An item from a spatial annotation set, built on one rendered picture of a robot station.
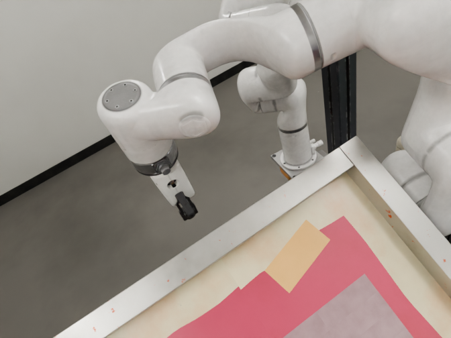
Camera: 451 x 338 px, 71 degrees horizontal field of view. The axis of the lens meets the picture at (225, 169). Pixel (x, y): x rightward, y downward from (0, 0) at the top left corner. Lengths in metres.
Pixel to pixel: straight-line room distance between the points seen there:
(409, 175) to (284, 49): 0.36
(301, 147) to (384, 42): 0.71
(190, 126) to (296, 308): 0.31
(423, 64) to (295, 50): 0.13
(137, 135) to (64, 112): 3.38
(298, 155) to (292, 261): 0.60
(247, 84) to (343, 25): 0.47
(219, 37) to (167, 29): 3.33
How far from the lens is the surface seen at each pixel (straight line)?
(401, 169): 0.66
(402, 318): 0.57
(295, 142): 1.03
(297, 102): 0.94
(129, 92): 0.42
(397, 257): 0.57
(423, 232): 0.56
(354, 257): 0.54
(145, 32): 3.72
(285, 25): 0.40
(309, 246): 0.52
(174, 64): 0.43
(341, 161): 0.53
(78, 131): 3.89
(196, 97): 0.39
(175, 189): 0.52
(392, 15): 0.37
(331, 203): 0.54
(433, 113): 0.58
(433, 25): 0.38
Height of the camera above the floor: 1.92
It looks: 42 degrees down
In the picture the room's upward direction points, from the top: 22 degrees counter-clockwise
